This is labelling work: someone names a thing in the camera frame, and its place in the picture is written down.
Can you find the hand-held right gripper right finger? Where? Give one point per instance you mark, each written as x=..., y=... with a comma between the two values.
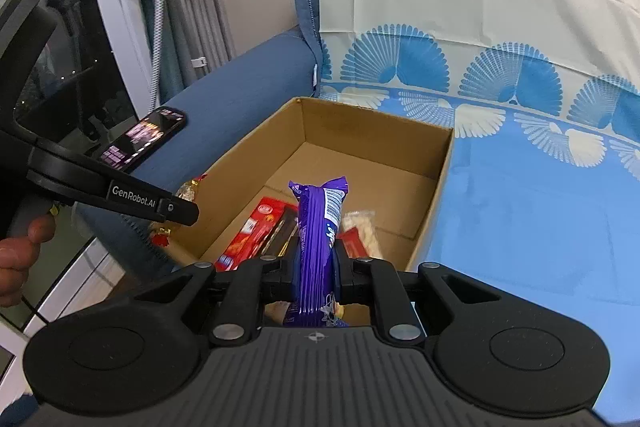
x=345, y=279

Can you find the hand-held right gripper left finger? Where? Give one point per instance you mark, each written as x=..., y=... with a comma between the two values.
x=282, y=279

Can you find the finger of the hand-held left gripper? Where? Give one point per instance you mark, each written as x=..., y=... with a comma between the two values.
x=180, y=212

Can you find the red and gold candy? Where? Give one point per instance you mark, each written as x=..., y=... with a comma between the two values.
x=189, y=192

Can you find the small red snack packet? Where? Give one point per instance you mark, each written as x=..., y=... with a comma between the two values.
x=352, y=243

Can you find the purple snack packet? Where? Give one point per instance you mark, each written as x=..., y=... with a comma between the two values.
x=312, y=247

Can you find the brown cardboard box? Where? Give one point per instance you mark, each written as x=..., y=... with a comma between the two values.
x=360, y=167

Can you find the clear packet of white snacks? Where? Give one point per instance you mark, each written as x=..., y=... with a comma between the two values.
x=362, y=222

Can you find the person's left hand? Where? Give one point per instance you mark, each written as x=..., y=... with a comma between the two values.
x=15, y=267

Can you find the black snack bar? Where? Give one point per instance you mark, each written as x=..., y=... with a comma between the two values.
x=285, y=227

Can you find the red snack packet blue end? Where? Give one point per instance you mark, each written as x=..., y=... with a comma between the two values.
x=245, y=238

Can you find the black smartphone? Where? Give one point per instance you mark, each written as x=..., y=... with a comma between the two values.
x=150, y=129

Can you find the blue fabric sofa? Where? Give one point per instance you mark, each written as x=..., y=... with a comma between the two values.
x=240, y=77

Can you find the white curtain clip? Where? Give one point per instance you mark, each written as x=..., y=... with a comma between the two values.
x=199, y=61

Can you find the blue fan print bed sheet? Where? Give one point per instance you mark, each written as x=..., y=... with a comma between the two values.
x=525, y=217

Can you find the white fabric tag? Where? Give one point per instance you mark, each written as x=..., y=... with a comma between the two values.
x=315, y=76

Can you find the white window frame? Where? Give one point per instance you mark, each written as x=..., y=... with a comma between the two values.
x=120, y=17

